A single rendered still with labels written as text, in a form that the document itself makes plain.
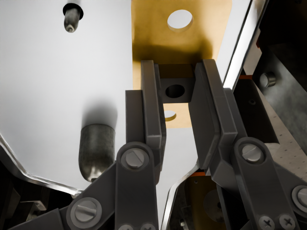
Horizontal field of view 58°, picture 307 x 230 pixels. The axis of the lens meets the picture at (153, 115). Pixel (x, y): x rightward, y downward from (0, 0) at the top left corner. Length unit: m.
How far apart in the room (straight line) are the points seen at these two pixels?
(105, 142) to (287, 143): 0.82
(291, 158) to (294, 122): 0.89
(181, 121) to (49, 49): 0.10
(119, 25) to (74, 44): 0.03
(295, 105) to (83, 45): 0.15
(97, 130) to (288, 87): 0.16
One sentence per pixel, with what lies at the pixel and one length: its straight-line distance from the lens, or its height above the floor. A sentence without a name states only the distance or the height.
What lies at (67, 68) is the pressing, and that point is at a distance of 0.21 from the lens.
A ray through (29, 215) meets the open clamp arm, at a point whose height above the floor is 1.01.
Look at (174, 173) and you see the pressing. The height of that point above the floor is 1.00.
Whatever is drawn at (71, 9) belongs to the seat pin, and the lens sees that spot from 0.17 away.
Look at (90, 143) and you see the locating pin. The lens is 0.24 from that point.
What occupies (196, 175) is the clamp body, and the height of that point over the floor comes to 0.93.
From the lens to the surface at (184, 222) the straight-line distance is 0.52.
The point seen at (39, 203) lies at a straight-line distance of 0.46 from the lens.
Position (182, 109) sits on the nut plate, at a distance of 0.15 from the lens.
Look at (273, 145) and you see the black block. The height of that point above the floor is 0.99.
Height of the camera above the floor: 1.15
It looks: 38 degrees down
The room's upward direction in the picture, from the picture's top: 175 degrees clockwise
